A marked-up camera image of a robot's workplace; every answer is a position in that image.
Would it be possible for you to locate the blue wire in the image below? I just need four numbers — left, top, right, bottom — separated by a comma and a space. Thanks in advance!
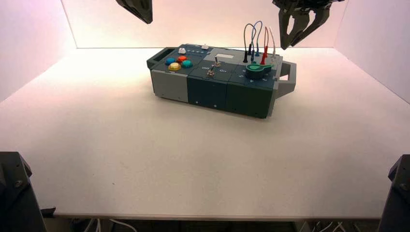
249, 20, 264, 63

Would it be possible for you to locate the green rotary knob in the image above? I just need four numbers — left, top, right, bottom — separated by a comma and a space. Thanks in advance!
245, 63, 275, 81

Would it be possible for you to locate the white cable under table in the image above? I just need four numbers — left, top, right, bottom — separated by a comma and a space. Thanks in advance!
82, 218, 139, 232
300, 221, 354, 232

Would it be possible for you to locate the grey wire with black plugs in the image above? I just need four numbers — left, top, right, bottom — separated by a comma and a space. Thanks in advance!
242, 23, 257, 64

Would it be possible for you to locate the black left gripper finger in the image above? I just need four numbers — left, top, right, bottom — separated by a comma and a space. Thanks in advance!
116, 0, 149, 24
138, 0, 153, 24

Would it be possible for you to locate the red wire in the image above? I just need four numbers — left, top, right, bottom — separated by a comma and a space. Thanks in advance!
260, 26, 270, 66

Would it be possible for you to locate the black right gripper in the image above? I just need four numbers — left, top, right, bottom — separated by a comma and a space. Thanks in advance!
272, 0, 345, 51

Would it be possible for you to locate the teal and grey task box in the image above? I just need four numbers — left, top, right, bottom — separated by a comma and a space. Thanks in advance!
146, 43, 297, 119

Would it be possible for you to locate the white wire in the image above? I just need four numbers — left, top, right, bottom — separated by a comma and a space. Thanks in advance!
269, 27, 278, 63

